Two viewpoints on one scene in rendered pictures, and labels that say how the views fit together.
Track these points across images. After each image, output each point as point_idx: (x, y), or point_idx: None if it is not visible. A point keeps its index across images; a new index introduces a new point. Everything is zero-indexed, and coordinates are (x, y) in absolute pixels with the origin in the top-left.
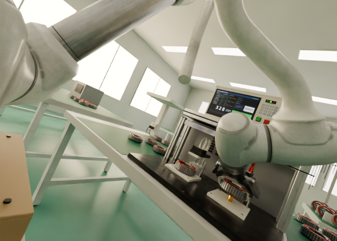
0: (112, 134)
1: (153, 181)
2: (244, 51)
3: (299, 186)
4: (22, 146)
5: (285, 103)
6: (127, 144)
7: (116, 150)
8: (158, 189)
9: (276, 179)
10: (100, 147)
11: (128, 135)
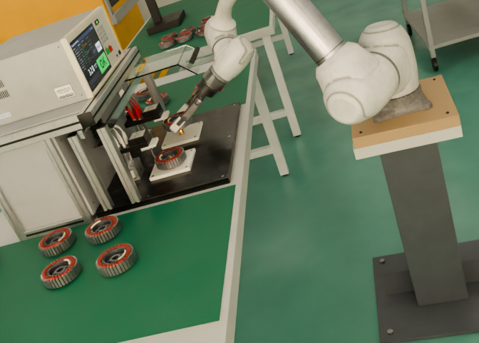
0: (177, 257)
1: (241, 151)
2: None
3: (153, 81)
4: (352, 127)
5: (229, 17)
6: (180, 226)
7: (235, 192)
8: (246, 145)
9: (115, 104)
10: (242, 217)
11: (105, 289)
